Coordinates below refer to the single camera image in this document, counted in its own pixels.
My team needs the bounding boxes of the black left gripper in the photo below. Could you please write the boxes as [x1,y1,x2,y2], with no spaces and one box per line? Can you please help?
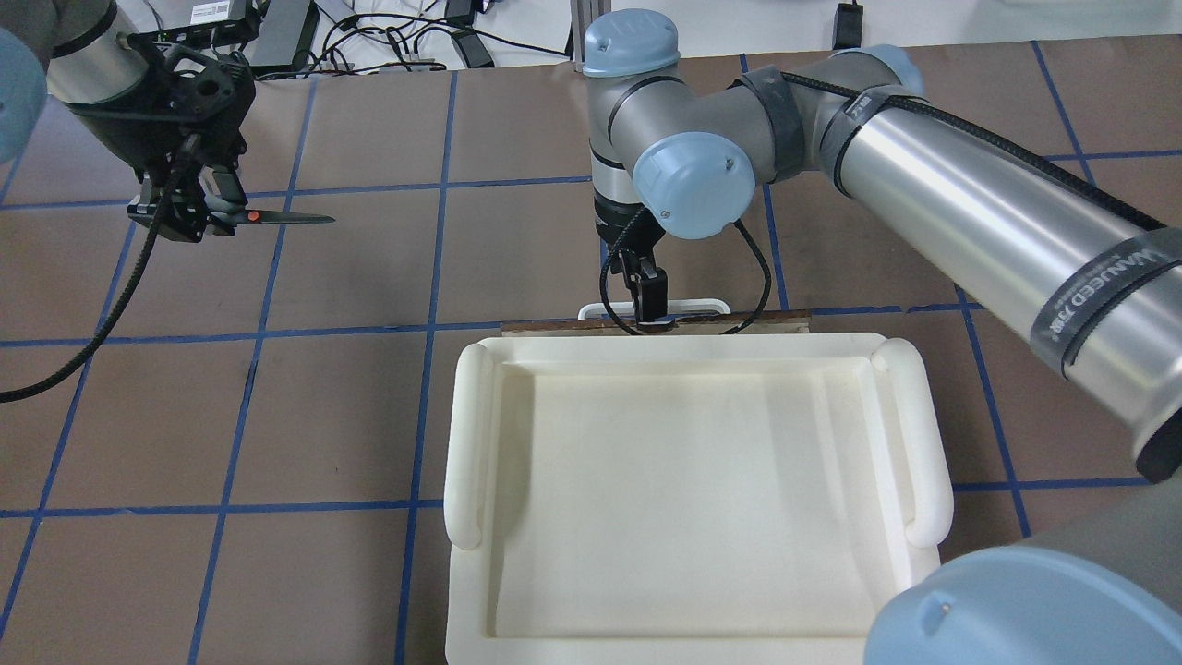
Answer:
[65,35,255,243]

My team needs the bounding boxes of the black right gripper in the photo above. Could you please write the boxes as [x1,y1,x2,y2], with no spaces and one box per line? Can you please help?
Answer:
[595,189,669,327]

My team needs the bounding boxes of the orange grey handled scissors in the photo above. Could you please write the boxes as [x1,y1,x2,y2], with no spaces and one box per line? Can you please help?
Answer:
[204,194,336,236]

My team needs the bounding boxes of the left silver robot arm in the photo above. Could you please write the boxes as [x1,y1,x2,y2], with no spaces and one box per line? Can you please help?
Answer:
[1,1,264,243]

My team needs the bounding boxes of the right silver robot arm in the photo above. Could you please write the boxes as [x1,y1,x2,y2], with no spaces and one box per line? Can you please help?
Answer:
[573,8,1181,664]

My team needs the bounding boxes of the black power adapter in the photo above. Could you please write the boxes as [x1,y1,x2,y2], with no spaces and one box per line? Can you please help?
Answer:
[247,1,320,77]

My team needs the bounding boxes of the white foam box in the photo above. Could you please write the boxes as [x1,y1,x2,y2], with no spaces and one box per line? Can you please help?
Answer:
[443,332,954,664]

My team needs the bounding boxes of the small black adapter on table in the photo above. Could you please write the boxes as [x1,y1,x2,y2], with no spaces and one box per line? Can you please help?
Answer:
[832,1,864,51]

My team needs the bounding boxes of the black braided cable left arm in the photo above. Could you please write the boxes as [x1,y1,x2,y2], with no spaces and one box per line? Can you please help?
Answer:
[0,157,199,404]

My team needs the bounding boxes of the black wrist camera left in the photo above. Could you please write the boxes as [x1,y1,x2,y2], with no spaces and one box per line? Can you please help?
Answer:
[126,33,255,169]

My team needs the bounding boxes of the aluminium frame post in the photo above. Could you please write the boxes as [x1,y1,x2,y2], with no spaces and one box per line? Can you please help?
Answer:
[567,0,613,61]

